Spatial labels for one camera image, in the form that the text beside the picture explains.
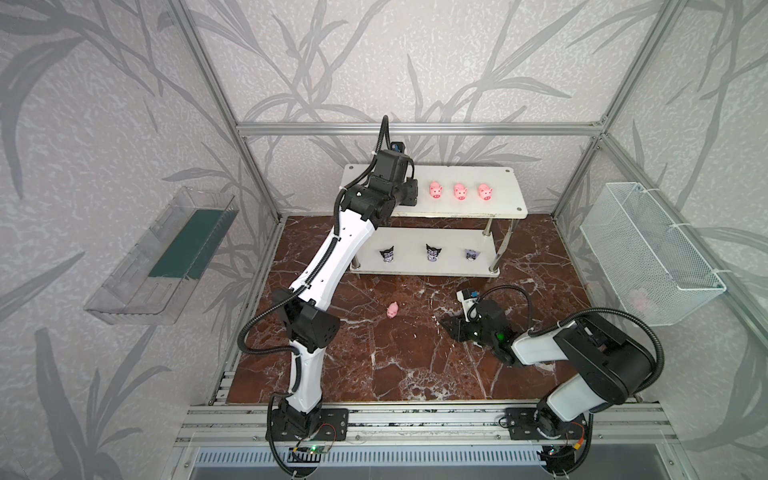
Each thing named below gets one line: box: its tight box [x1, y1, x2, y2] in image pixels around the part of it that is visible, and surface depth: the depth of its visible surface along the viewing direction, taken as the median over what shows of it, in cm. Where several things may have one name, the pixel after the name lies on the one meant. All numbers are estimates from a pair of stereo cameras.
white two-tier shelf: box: [340, 164, 528, 278], surface depth 86 cm
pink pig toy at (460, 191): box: [454, 182, 468, 201], surface depth 79 cm
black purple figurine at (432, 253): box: [426, 244, 442, 263], surface depth 98 cm
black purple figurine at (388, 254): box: [379, 245, 395, 263], surface depth 98 cm
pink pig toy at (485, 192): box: [478, 183, 493, 201], surface depth 79 cm
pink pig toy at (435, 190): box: [429, 181, 443, 200], surface depth 79 cm
